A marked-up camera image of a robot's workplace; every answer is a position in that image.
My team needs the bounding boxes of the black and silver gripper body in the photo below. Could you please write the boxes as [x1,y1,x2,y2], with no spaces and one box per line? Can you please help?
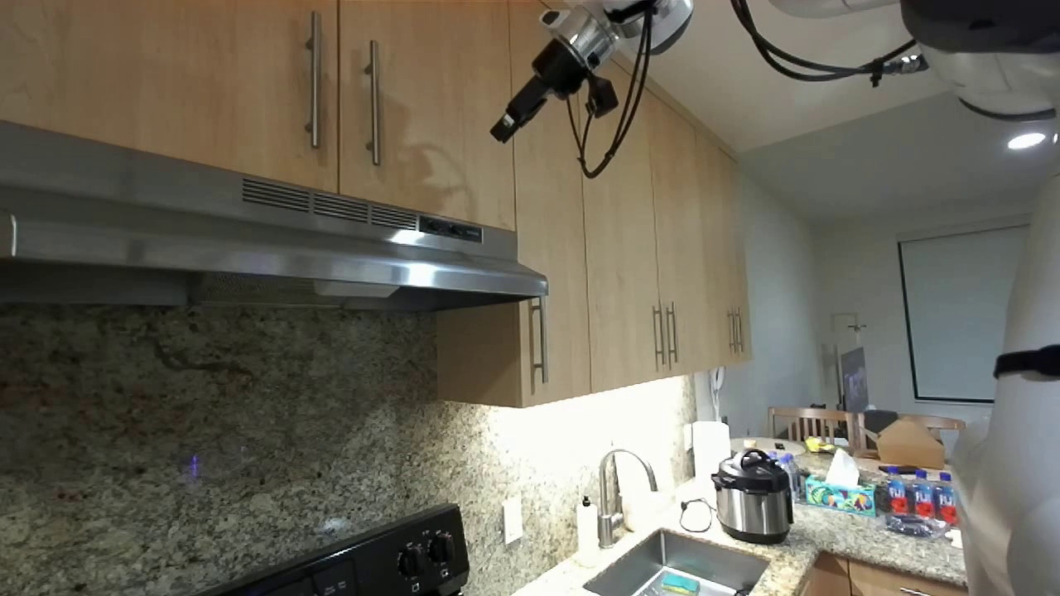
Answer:
[492,0,652,143]

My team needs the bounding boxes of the cabinet door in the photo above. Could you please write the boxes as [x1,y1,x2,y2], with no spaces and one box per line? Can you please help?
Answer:
[0,0,338,189]
[338,0,515,228]

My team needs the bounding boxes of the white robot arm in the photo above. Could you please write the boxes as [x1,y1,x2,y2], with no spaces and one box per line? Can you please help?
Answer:
[876,0,1060,596]

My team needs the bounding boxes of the paper towel roll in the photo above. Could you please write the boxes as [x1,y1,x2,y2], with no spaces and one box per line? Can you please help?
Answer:
[693,420,730,479]

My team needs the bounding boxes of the recessed ceiling light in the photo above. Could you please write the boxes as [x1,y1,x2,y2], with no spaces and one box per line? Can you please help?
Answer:
[1008,130,1049,151]

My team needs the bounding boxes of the white projector screen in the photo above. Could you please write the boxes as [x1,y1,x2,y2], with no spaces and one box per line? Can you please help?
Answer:
[898,226,1026,402]

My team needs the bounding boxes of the wooden dining chair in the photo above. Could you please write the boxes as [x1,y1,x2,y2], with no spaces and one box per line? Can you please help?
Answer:
[770,408,866,451]

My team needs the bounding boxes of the chrome kitchen faucet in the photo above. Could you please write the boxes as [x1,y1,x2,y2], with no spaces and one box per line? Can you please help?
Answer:
[600,448,659,545]

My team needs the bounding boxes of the silver pressure cooker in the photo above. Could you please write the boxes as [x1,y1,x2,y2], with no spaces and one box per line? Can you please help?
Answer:
[714,448,795,543]

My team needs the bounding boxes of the white soap dispenser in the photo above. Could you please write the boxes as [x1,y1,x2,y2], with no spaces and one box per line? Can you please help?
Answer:
[576,495,600,551]

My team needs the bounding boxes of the tissue box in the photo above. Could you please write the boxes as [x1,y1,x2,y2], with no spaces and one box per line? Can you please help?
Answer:
[802,451,876,515]

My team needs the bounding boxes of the stainless steel sink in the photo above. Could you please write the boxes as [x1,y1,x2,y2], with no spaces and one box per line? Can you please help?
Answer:
[586,530,764,596]

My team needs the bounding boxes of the stainless steel range hood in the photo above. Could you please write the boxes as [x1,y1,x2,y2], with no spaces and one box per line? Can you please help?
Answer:
[0,123,549,309]

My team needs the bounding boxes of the black electric stove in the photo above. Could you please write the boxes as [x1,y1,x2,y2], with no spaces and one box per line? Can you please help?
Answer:
[202,504,470,596]

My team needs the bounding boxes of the water bottle pack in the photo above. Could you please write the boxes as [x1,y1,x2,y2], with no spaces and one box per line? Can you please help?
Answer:
[878,466,957,538]

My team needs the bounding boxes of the tall wooden wall cabinets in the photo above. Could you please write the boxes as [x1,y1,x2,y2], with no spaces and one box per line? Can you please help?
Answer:
[435,0,756,409]

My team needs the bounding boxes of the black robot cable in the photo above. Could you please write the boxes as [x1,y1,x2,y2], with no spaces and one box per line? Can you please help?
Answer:
[559,0,931,183]

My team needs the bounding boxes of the white wall outlet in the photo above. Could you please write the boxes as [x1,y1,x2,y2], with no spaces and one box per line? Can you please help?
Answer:
[502,495,524,545]

